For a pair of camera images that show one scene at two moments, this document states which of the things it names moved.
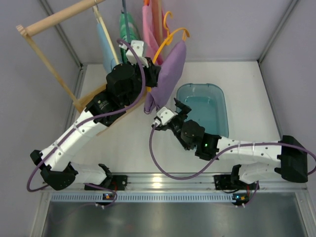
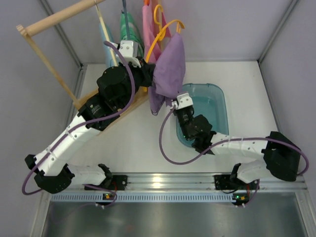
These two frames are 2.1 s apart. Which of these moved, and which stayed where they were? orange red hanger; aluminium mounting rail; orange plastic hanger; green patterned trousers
Moved: orange plastic hanger
Stayed: green patterned trousers; aluminium mounting rail; orange red hanger
